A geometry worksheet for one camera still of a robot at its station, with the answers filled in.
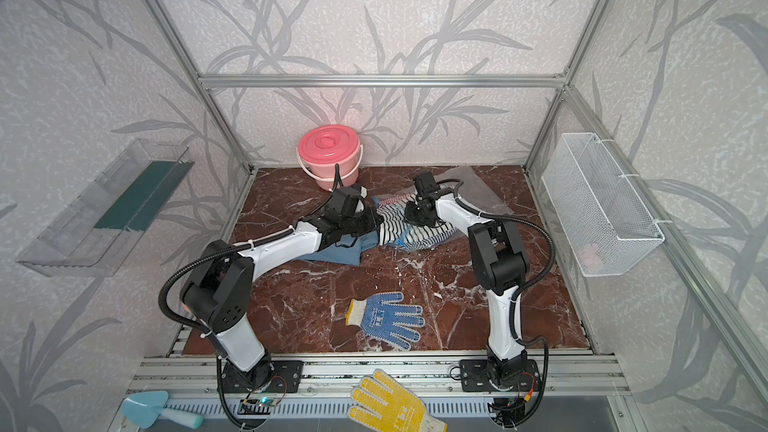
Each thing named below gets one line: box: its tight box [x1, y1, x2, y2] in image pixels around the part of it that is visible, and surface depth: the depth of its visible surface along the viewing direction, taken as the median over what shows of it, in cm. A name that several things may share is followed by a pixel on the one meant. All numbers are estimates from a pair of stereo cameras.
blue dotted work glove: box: [346, 292, 425, 351], surface depth 84 cm
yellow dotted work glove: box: [347, 369, 448, 432], surface depth 71 cm
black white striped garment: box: [377, 203, 456, 250], surface depth 98 cm
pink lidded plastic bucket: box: [296, 125, 363, 190], surface depth 104 cm
